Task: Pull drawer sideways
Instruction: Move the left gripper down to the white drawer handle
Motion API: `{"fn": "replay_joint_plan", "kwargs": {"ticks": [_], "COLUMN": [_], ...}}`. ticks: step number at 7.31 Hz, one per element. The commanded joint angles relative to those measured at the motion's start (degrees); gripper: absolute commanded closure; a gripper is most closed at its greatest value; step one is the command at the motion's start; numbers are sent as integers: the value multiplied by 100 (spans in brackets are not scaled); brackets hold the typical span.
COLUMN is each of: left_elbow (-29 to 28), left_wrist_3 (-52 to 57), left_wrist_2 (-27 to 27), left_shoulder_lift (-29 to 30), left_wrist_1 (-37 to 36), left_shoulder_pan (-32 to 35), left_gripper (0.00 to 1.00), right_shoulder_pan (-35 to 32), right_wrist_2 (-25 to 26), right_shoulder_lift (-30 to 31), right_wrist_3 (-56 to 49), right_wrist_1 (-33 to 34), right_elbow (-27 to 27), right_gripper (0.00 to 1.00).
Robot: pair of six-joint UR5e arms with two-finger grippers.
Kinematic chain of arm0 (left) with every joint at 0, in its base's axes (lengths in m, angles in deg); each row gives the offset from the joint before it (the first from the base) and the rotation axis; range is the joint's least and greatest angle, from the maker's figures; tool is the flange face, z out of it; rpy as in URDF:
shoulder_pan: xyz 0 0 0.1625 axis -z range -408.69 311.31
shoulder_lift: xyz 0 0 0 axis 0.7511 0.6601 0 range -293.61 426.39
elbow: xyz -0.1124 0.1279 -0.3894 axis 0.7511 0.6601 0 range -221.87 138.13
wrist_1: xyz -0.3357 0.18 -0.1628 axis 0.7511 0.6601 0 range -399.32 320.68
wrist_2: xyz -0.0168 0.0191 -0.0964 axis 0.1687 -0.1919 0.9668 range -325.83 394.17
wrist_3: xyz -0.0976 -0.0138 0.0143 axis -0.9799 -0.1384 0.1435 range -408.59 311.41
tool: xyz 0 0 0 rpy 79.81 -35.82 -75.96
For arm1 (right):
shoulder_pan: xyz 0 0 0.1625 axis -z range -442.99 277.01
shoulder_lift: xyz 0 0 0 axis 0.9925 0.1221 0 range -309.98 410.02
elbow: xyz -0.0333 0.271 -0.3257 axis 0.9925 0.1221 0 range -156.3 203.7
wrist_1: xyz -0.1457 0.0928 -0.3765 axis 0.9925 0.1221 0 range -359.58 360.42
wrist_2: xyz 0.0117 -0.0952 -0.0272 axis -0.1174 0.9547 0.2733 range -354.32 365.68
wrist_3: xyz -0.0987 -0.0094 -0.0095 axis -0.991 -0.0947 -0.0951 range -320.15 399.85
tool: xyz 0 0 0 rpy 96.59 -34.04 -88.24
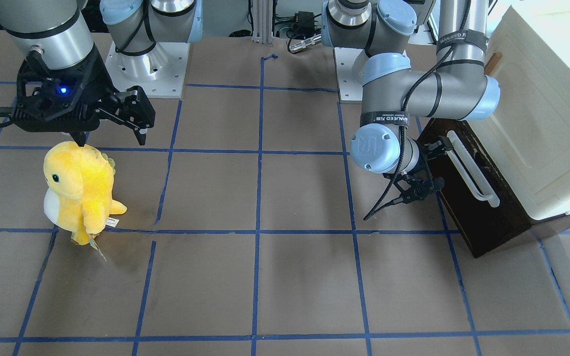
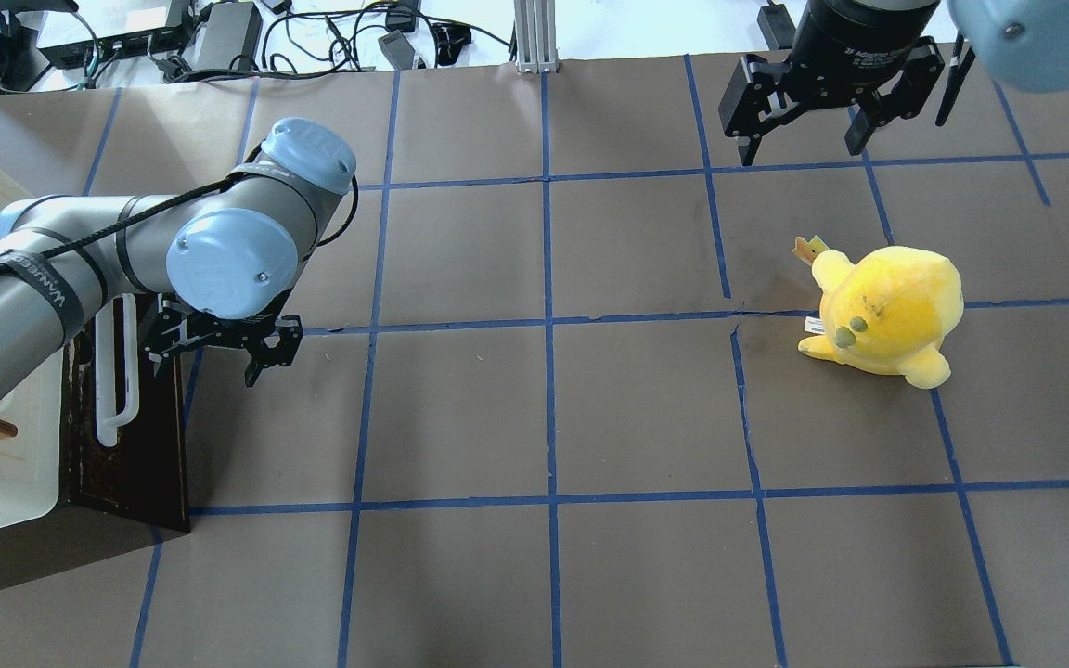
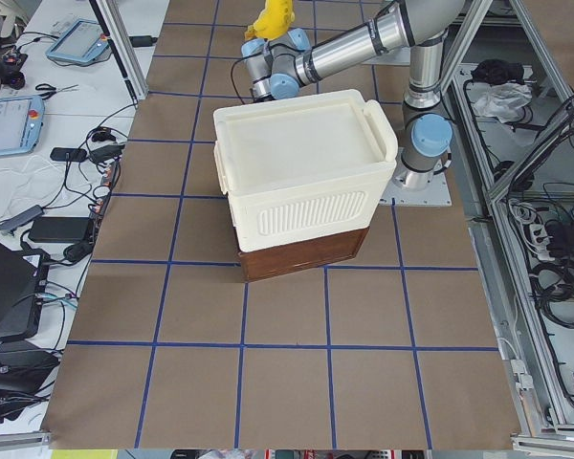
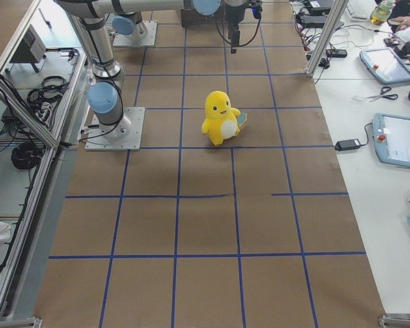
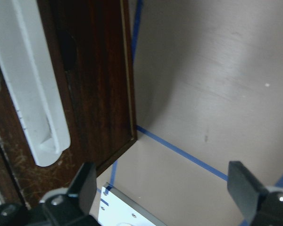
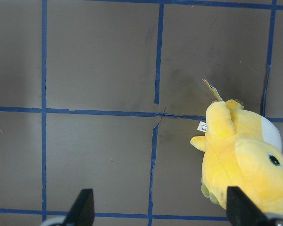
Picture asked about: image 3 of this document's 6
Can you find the dark wooden drawer box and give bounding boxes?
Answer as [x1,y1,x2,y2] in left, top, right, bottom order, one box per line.
[237,228,369,282]

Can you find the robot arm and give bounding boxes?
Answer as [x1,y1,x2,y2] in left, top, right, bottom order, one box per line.
[232,1,463,190]

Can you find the cream plastic storage box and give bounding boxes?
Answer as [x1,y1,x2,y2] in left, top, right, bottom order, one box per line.
[213,90,398,252]

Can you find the yellow plush dinosaur toy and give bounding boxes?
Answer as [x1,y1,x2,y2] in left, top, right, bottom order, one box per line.
[244,0,296,40]

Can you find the black power brick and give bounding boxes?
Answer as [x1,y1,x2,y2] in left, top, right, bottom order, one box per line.
[29,216,91,243]

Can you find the white crumpled cloth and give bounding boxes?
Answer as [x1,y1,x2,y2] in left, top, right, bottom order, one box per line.
[473,82,532,123]

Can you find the blue teach pendant far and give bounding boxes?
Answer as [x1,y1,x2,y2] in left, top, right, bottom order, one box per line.
[45,19,110,67]

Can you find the blue teach pendant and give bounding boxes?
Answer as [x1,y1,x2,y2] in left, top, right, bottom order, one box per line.
[0,95,45,157]
[45,19,110,67]

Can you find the black laptop computer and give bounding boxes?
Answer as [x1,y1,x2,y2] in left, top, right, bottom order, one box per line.
[0,243,49,342]

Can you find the black scissors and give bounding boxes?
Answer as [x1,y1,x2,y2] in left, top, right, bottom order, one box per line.
[34,83,78,100]

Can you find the blue teach pendant near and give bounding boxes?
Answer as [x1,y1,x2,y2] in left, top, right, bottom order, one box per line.
[0,95,45,157]

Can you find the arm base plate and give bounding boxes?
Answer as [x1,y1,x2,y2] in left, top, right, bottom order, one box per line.
[379,147,453,208]

